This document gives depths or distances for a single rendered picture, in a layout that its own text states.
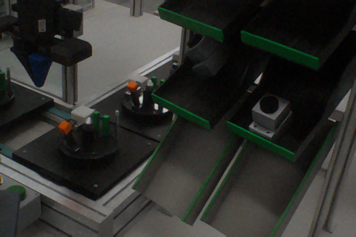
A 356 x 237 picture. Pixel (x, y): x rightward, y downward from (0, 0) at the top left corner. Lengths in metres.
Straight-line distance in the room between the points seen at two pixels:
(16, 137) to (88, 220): 0.40
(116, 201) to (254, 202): 0.28
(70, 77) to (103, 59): 0.56
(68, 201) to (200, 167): 0.27
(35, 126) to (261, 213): 0.68
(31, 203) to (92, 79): 0.76
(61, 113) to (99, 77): 0.42
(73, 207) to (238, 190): 0.33
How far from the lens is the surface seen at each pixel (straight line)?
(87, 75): 1.76
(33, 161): 1.15
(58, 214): 1.07
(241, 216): 0.95
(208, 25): 0.79
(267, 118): 0.80
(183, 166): 1.00
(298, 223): 1.22
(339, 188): 1.17
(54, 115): 1.36
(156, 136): 1.23
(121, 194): 1.06
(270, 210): 0.94
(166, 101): 0.89
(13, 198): 0.91
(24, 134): 1.34
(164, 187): 1.00
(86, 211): 1.02
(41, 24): 0.83
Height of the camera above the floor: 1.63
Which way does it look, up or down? 30 degrees down
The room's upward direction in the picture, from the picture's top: 6 degrees clockwise
